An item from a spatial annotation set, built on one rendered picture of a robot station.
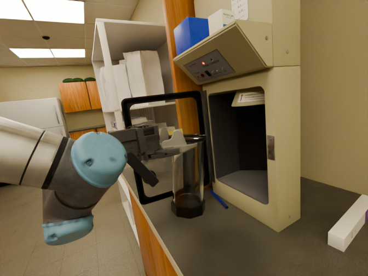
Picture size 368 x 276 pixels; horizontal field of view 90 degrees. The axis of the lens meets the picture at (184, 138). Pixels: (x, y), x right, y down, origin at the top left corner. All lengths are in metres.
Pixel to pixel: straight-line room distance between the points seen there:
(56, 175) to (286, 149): 0.53
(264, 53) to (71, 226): 0.52
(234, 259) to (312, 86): 0.74
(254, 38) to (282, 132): 0.25
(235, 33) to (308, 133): 0.65
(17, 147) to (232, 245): 0.54
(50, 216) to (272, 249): 0.52
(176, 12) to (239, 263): 0.85
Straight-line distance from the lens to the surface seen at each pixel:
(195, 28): 0.66
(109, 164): 0.26
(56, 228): 0.38
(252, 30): 0.50
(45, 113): 5.26
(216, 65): 0.59
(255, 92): 0.62
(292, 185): 0.66
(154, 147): 0.47
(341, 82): 0.93
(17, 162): 0.28
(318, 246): 0.66
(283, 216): 0.67
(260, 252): 0.61
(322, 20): 0.98
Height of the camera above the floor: 1.36
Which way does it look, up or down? 11 degrees down
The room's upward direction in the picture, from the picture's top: 7 degrees counter-clockwise
